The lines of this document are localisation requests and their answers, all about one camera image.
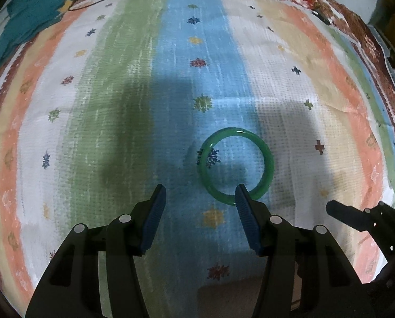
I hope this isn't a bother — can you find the black charger plug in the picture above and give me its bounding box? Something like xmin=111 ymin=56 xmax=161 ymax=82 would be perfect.
xmin=311 ymin=9 xmax=331 ymax=26

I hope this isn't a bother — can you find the green jade bangle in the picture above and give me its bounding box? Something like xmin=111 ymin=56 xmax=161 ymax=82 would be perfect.
xmin=197 ymin=127 xmax=274 ymax=205

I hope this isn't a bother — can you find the striped colourful mat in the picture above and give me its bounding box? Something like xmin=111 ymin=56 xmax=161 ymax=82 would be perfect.
xmin=0 ymin=0 xmax=395 ymax=317

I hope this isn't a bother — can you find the silver metal tin box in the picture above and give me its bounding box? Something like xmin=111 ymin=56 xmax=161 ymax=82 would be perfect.
xmin=197 ymin=277 xmax=263 ymax=318

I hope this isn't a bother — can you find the wire rack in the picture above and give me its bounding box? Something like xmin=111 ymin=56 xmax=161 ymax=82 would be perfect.
xmin=368 ymin=24 xmax=395 ymax=70

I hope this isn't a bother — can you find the teal cloth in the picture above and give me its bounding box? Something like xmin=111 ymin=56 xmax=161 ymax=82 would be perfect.
xmin=0 ymin=0 xmax=71 ymax=67

